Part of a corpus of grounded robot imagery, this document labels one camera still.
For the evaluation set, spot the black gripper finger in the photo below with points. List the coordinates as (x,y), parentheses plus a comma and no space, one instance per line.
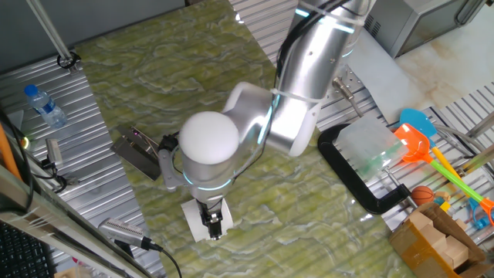
(207,226)
(217,228)

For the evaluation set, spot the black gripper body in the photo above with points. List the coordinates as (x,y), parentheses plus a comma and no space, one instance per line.
(210,208)

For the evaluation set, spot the white toilet paper roll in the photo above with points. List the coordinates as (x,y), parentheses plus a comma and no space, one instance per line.
(193,224)

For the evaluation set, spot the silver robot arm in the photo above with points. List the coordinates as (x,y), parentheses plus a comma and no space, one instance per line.
(308,69)

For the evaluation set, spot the green marble pattern mat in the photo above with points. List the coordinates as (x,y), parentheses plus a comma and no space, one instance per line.
(270,201)

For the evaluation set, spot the black C-clamp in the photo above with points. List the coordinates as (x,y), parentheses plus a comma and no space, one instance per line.
(347,177)

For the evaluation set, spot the translucent plastic box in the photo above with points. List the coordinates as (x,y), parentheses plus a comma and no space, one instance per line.
(366,148)

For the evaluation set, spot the black keyboard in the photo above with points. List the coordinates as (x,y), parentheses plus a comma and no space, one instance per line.
(21,255)

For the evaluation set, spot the brown cardboard box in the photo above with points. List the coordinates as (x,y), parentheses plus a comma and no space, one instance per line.
(405,247)

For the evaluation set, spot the clear water bottle blue cap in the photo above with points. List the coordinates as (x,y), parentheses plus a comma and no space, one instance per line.
(46,108)

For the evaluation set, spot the plain wooden block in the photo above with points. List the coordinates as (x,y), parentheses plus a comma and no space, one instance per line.
(432,237)
(457,251)
(420,221)

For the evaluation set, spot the small toy basketball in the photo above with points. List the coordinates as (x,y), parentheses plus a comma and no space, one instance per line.
(422,195)

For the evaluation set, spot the orange rod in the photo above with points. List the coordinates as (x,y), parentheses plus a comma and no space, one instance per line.
(7,154)

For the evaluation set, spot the grey plastic sheet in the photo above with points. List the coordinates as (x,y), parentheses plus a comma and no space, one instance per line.
(382,81)

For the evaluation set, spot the silver tripod pole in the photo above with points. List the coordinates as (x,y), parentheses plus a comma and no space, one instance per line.
(48,31)

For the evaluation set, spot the aluminium profile bar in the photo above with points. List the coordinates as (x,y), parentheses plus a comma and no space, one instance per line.
(480,156)
(482,125)

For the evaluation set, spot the silver microwave oven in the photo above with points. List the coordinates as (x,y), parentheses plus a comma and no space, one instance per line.
(424,23)

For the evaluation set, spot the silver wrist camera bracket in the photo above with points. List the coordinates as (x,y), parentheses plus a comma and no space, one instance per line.
(168,170)

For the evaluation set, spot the silver grille camera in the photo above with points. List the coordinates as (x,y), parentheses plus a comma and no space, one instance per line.
(121,231)

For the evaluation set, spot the aluminium frame bar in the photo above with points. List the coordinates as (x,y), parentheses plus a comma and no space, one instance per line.
(58,228)

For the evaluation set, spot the small silver camera on stand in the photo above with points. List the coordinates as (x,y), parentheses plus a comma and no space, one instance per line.
(54,152)

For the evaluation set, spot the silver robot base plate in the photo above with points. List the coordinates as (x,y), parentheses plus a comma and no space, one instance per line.
(355,83)

